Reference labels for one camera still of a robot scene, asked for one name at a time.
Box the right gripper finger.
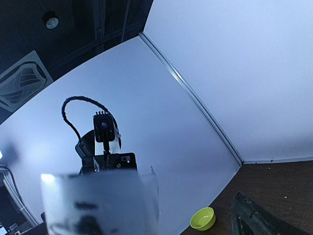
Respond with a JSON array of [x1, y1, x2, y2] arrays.
[[231, 192, 308, 235]]

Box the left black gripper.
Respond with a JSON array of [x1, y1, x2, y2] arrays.
[[79, 153, 137, 175]]

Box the white handled metal tongs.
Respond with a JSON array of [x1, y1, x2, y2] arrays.
[[41, 168, 160, 235]]

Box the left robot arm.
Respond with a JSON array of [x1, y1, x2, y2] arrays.
[[75, 130, 137, 175]]

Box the green plastic bowl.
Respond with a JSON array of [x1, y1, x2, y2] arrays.
[[190, 207, 216, 232]]

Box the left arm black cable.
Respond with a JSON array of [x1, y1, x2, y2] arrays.
[[61, 96, 110, 142]]

